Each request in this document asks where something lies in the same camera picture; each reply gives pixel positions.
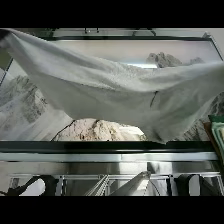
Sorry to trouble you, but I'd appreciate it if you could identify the white garment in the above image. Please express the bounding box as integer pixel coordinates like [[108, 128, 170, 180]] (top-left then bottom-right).
[[0, 28, 224, 145]]

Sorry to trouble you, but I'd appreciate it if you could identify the green garment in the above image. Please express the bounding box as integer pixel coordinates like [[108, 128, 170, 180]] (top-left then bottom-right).
[[208, 114, 224, 168]]

